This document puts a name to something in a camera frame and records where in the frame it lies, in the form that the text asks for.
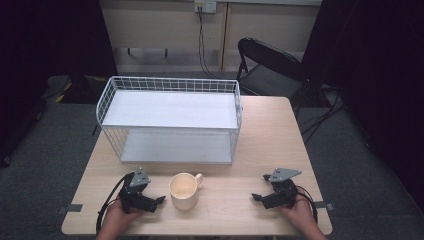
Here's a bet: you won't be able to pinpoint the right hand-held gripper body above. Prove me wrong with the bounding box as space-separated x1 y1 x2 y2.
261 167 303 210

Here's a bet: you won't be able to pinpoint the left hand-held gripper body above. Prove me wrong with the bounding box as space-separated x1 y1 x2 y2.
118 167 158 215

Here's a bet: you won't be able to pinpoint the cream ceramic cup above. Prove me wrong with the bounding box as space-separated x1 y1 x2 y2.
168 172 204 211

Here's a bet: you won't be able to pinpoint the white wire shelf rack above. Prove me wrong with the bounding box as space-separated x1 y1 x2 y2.
95 75 244 165

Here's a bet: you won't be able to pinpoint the person's right hand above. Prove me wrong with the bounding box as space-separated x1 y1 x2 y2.
277 185 322 234

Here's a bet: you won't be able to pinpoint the person's left hand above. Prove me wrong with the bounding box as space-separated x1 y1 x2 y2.
99 197 146 238

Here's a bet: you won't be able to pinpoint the grey tape strip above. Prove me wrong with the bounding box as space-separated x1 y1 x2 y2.
56 203 84 215
314 200 335 212

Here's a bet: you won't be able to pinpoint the black folding chair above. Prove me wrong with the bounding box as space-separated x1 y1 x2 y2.
236 37 311 107

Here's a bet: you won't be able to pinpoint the yellow and black floor tape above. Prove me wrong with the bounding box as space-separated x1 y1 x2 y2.
55 77 108 104

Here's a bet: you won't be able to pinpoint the black curtain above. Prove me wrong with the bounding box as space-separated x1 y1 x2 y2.
300 0 424 214

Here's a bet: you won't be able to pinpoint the black floor cables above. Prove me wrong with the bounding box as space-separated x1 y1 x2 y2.
299 87 346 145

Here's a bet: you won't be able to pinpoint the black power cable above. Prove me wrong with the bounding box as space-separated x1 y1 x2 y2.
198 9 224 80

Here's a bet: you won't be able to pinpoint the white wall socket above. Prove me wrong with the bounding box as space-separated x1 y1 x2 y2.
194 0 218 14

